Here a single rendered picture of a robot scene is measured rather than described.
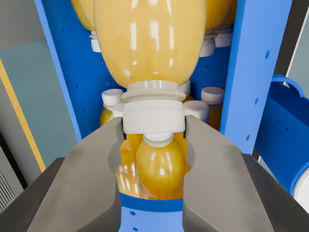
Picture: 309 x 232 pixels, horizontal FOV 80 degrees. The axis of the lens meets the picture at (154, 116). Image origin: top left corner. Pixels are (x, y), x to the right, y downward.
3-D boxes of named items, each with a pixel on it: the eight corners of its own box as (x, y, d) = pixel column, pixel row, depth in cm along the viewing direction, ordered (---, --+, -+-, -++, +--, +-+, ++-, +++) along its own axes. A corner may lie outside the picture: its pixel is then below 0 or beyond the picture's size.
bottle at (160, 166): (182, 203, 36) (184, 120, 27) (182, 242, 30) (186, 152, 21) (146, 201, 37) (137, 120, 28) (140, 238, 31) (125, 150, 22)
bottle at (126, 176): (155, 211, 35) (148, 129, 26) (117, 212, 35) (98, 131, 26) (155, 182, 41) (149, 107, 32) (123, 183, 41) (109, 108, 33)
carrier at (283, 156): (254, 92, 128) (255, 49, 114) (395, 211, 51) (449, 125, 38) (212, 100, 132) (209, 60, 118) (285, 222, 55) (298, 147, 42)
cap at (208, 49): (208, 32, 25) (208, 47, 26) (180, 34, 24) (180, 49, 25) (222, 36, 21) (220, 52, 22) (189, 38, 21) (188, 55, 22)
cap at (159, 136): (173, 127, 26) (173, 116, 25) (172, 144, 23) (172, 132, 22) (145, 127, 27) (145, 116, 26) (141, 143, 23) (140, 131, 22)
